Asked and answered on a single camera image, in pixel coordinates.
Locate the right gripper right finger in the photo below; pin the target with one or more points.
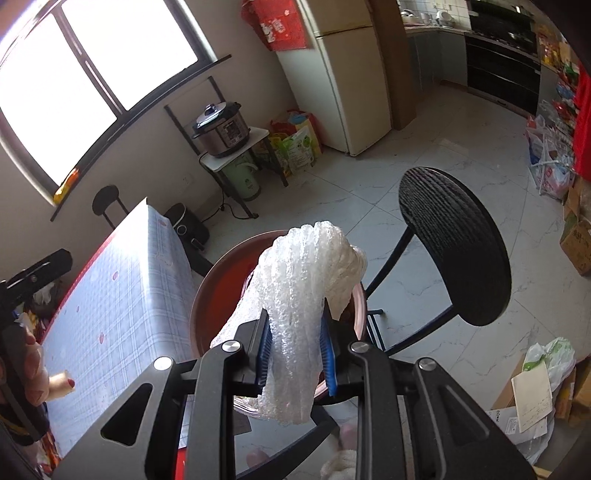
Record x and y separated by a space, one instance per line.
341 357

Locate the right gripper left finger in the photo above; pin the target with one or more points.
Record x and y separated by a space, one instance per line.
257 341

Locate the large white foam net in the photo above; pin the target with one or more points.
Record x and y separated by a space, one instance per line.
302 271

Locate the brown plastic trash bucket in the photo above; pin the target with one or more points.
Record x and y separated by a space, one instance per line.
223 287

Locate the black kitchen stove unit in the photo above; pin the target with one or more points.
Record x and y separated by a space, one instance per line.
502 58

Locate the person's left hand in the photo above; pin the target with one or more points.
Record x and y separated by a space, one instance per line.
40 387

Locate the orange bag on windowsill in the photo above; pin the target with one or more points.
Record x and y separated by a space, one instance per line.
66 186

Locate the blue plaid tablecloth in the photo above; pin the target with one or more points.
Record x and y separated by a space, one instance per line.
120 331

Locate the black stool by window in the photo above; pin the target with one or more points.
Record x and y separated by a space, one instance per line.
103 199

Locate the black air fryer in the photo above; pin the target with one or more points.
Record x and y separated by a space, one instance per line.
187 226

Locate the black round-back chair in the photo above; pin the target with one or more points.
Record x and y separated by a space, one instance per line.
464 243

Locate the green kettle under table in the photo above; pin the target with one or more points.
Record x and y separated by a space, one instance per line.
241 173

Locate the small white side table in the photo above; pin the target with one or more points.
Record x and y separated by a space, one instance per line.
259 149

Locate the green printed shopping bag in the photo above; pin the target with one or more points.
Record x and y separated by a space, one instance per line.
294 137

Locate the electric pressure cooker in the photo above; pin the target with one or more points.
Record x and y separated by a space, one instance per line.
220 129

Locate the cardboard box on floor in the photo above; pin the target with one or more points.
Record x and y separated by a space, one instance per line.
575 240

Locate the cream refrigerator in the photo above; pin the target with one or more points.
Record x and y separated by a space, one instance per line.
339 76

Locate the plastic bags on floor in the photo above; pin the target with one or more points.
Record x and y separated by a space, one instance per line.
550 150

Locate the red hanging apron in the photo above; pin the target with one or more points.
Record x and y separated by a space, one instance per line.
582 131

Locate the red fridge cover cloth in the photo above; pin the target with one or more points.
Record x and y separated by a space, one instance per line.
276 22

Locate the window with black frame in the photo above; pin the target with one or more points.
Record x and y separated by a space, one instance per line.
76 75

